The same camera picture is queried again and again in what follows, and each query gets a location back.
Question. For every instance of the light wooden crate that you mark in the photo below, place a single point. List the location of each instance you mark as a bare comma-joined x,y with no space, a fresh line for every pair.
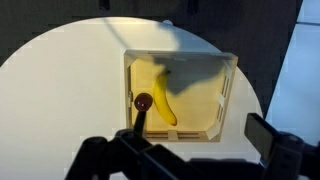
200,110

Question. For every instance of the yellow banana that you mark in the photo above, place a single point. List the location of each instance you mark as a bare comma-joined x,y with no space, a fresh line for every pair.
161,96

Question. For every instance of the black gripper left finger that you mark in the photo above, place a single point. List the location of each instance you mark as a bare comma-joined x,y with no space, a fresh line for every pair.
126,156

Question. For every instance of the white table leg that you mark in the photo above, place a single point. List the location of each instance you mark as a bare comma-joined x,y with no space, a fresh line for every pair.
167,22

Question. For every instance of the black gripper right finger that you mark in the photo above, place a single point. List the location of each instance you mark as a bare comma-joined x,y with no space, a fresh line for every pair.
283,156

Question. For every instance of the dark purple plum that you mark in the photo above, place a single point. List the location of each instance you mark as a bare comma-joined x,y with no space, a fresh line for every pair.
143,101

